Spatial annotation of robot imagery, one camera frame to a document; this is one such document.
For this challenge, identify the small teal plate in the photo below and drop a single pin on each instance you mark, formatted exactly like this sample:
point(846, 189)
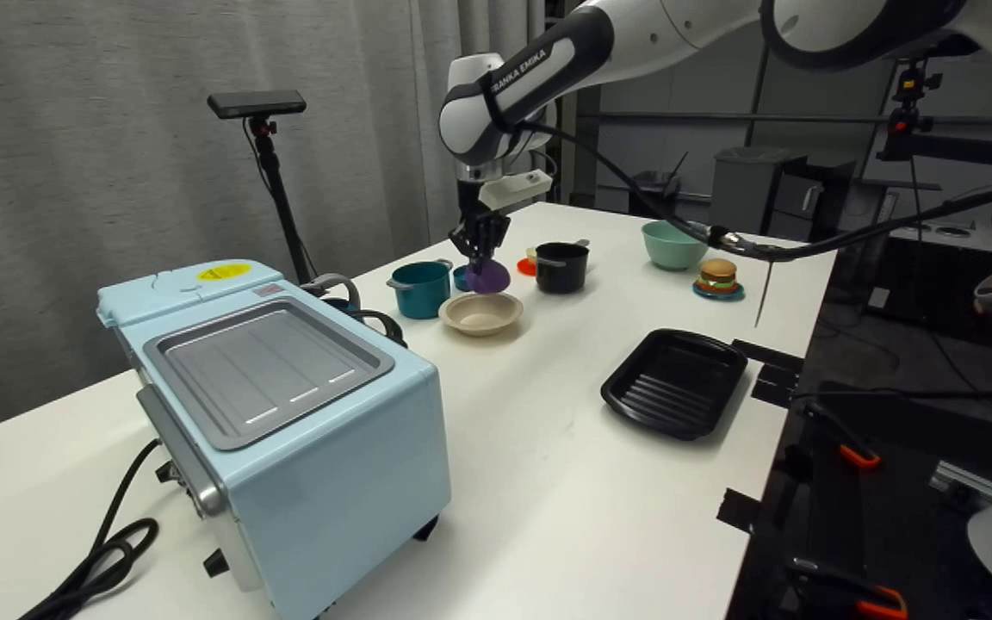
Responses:
point(717, 294)

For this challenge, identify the black grill tray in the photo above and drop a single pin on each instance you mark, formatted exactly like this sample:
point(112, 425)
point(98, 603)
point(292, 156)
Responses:
point(673, 385)

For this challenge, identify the beige plate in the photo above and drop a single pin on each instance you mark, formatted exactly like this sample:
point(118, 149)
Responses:
point(479, 315)

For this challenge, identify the toy burger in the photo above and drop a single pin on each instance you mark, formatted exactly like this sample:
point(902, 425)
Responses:
point(717, 272)

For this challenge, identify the black camera bar on tripod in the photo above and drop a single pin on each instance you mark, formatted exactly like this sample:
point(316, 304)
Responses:
point(257, 106)

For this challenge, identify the teal toy pot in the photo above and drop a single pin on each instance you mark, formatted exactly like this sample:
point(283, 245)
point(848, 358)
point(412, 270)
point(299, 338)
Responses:
point(418, 292)

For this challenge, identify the grey curtain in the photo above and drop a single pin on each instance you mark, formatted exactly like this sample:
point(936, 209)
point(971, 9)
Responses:
point(83, 193)

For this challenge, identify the teal bowl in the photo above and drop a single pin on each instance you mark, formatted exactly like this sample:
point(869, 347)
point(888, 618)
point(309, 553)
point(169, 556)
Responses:
point(673, 245)

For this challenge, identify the black camera mount red knobs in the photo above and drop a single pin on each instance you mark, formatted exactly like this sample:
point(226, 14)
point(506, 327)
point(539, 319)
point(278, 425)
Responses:
point(912, 91)

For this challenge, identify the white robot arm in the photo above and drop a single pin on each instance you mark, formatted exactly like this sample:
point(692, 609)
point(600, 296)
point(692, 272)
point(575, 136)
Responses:
point(637, 28)

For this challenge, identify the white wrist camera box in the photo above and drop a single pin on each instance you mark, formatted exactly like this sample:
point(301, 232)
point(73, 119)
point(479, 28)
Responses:
point(517, 187)

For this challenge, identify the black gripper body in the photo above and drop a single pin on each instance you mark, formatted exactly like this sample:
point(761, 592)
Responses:
point(479, 209)

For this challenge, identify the black tripod stand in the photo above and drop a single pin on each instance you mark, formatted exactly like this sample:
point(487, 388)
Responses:
point(278, 202)

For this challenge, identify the light blue toaster oven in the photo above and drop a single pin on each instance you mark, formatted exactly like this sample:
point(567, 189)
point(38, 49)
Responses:
point(292, 458)

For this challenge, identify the purple toy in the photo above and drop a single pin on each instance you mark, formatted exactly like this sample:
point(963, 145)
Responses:
point(485, 276)

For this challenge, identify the grey cabinet box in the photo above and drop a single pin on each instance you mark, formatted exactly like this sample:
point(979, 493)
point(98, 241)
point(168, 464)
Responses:
point(749, 189)

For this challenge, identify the small beige orange dish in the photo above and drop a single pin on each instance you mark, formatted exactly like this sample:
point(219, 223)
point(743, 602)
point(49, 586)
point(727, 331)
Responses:
point(526, 265)

